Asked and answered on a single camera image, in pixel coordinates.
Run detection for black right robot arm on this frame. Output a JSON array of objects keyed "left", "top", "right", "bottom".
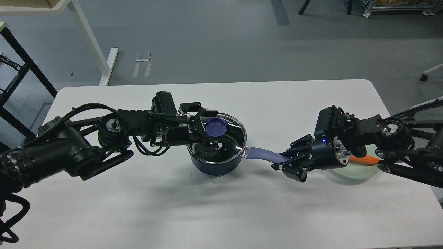
[{"left": 271, "top": 98, "right": 443, "bottom": 188}]

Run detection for black furniture legs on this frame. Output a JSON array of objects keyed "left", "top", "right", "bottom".
[{"left": 298, "top": 0, "right": 355, "bottom": 16}]

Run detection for orange toy carrot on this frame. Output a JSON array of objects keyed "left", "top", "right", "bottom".
[{"left": 348, "top": 155, "right": 381, "bottom": 166}]

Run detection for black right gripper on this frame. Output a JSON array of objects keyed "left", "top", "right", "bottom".
[{"left": 271, "top": 134, "right": 349, "bottom": 183}]

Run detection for metal wheeled cart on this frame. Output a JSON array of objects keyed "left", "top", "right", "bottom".
[{"left": 360, "top": 0, "right": 442, "bottom": 18}]

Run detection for clear glass plate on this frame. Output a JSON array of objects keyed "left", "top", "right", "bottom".
[{"left": 326, "top": 162, "right": 380, "bottom": 183}]

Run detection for black metal rack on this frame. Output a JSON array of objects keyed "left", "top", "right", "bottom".
[{"left": 0, "top": 22, "right": 57, "bottom": 137}]

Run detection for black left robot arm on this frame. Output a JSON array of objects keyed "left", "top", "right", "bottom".
[{"left": 1, "top": 91, "right": 219, "bottom": 243}]

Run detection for white desk frame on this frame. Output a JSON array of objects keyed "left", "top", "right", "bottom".
[{"left": 0, "top": 0, "right": 119, "bottom": 86}]

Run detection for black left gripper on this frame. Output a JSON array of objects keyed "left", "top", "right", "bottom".
[{"left": 151, "top": 102, "right": 220, "bottom": 160}]

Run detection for glass lid purple knob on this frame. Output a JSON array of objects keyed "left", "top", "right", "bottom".
[{"left": 186, "top": 113, "right": 247, "bottom": 164}]

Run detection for white office chair base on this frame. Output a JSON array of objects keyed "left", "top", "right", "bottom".
[{"left": 408, "top": 64, "right": 443, "bottom": 111}]

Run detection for dark blue saucepan purple handle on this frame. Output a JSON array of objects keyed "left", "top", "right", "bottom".
[{"left": 186, "top": 113, "right": 290, "bottom": 176}]

